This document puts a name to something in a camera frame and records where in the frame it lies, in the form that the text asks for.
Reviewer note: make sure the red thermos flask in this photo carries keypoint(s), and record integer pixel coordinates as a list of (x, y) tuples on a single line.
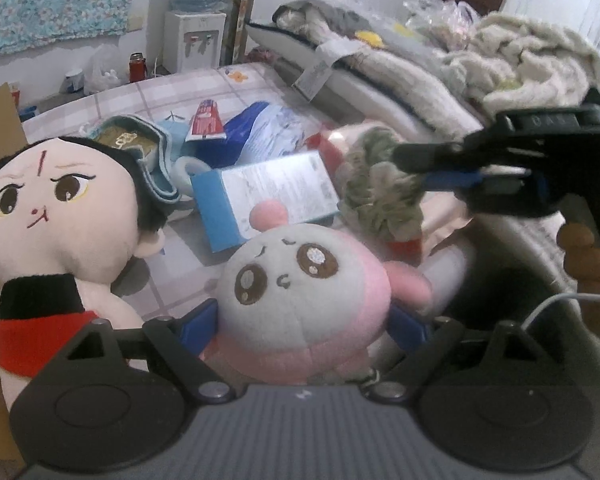
[(137, 69)]

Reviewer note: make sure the white paper label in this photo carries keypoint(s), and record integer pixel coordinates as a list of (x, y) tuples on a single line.
[(315, 75)]

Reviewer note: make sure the pink wet wipes pack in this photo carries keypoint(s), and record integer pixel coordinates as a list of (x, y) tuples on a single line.
[(445, 220)]

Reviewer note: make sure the clear plastic bag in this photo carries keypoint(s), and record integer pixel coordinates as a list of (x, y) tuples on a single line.
[(105, 77)]

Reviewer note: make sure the gold foil packet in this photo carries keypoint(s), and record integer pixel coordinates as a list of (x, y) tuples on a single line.
[(127, 141)]

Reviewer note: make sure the blue and white carton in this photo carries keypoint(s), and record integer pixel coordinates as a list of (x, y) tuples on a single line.
[(270, 185)]

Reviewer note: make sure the white water dispenser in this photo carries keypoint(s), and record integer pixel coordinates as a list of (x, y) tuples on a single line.
[(180, 40)]

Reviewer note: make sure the yellow tag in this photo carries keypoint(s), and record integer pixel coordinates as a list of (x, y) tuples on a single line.
[(369, 37)]

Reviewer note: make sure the floral teal wall cloth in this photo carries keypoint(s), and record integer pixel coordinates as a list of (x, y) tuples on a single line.
[(55, 0)]

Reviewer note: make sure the person's right hand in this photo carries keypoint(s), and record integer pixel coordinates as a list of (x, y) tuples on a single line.
[(595, 265)]

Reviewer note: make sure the brown cardboard box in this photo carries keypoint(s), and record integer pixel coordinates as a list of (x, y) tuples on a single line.
[(5, 120)]

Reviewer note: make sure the blue wet wipes pack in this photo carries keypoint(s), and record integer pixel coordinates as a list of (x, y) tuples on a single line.
[(275, 130)]

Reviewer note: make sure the folded patterned board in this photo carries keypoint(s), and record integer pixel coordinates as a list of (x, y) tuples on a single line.
[(242, 10)]

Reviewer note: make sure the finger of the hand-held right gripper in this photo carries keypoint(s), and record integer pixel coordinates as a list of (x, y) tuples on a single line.
[(455, 181), (430, 156)]

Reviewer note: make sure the wall socket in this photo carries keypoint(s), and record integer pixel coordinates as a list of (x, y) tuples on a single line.
[(135, 20)]

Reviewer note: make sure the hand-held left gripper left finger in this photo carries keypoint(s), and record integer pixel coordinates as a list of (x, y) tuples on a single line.
[(200, 325)]

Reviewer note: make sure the pile of clear plastic bags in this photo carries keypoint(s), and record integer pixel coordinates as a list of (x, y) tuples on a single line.
[(440, 17)]

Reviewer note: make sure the grey-green scrunchie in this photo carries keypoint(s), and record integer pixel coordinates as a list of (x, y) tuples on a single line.
[(375, 195)]

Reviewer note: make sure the white tape roll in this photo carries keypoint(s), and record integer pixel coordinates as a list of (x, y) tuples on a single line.
[(180, 175)]

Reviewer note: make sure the grey blanket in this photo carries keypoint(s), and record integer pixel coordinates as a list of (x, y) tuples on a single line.
[(330, 20)]

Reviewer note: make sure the white fluffy blanket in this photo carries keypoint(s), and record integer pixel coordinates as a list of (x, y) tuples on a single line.
[(520, 55)]

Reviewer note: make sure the pink round plush toy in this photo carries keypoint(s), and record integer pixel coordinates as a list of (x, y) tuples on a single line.
[(290, 285)]

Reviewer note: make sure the black-haired doll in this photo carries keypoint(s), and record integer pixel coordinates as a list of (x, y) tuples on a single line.
[(55, 220)]

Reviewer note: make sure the red toothpaste tube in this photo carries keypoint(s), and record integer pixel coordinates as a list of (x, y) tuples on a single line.
[(206, 122)]

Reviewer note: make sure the light blue cloth pouch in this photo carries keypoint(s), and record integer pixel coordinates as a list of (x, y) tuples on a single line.
[(165, 160)]

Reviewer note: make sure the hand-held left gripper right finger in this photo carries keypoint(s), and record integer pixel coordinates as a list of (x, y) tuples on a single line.
[(412, 332)]

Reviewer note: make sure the small white bucket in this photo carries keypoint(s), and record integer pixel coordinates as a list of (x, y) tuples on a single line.
[(73, 81)]

